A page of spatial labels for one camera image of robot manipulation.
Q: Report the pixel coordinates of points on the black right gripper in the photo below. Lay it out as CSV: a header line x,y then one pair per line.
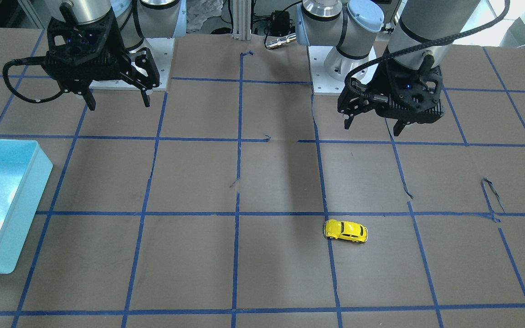
x,y
141,69

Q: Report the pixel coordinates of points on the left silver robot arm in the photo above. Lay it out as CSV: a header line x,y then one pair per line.
x,y
352,28

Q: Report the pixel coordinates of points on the aluminium frame post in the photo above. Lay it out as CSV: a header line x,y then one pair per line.
x,y
241,11

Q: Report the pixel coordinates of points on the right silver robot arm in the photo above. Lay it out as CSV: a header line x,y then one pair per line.
x,y
143,19

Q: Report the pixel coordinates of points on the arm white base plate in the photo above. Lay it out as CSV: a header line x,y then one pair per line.
x,y
161,49
329,68

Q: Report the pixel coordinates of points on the yellow beetle toy car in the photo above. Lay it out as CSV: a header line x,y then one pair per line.
x,y
345,230

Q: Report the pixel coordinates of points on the light blue plastic bin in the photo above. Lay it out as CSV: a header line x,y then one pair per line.
x,y
24,172

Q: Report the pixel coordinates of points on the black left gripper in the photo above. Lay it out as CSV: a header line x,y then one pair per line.
x,y
386,78

